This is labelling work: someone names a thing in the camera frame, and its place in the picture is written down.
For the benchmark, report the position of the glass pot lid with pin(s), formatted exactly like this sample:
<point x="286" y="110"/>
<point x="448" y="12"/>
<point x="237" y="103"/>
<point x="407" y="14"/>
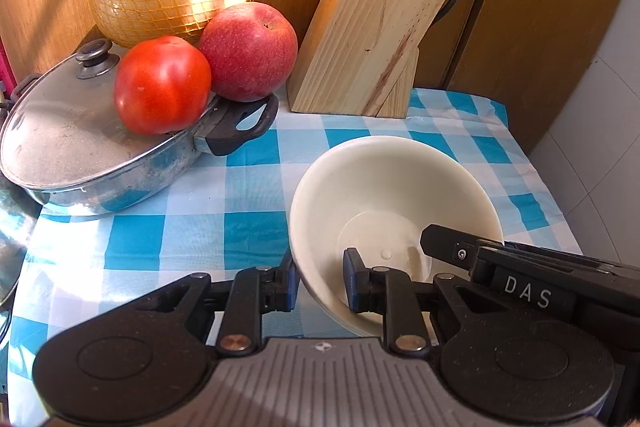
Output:
<point x="65" y="132"/>

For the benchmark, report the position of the black scissors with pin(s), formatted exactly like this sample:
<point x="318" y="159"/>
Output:
<point x="450" y="2"/>

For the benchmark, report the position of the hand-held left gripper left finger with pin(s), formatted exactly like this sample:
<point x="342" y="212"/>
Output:
<point x="289" y="282"/>

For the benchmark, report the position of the wooden knife block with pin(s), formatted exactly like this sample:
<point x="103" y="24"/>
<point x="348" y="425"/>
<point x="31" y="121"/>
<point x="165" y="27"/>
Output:
<point x="365" y="32"/>

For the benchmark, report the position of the red box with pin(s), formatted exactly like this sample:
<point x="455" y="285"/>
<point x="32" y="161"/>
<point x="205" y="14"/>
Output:
<point x="5" y="67"/>

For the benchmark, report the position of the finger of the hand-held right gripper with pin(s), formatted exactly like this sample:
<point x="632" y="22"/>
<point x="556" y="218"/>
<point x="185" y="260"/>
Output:
<point x="450" y="244"/>

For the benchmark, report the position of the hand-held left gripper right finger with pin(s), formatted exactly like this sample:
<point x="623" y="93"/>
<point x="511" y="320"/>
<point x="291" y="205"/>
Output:
<point x="351" y="279"/>

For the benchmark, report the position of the blue checked tablecloth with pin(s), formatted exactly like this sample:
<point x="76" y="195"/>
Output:
<point x="225" y="187"/>

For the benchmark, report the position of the red apple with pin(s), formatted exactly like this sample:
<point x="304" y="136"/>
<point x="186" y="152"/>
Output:
<point x="250" y="52"/>

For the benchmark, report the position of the red tomato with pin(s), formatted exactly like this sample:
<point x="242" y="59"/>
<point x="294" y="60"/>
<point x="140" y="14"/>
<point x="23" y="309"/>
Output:
<point x="162" y="84"/>

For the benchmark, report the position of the cream bowl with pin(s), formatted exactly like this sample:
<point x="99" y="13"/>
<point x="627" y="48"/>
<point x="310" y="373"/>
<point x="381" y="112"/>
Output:
<point x="380" y="187"/>

